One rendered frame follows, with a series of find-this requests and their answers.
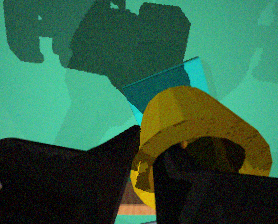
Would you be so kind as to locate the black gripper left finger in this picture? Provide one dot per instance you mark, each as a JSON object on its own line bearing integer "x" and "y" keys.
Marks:
{"x": 98, "y": 176}

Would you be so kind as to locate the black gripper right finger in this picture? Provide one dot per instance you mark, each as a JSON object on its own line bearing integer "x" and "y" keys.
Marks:
{"x": 186, "y": 191}

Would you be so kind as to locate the yellow cup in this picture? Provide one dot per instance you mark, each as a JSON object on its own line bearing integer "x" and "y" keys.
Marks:
{"x": 215, "y": 136}

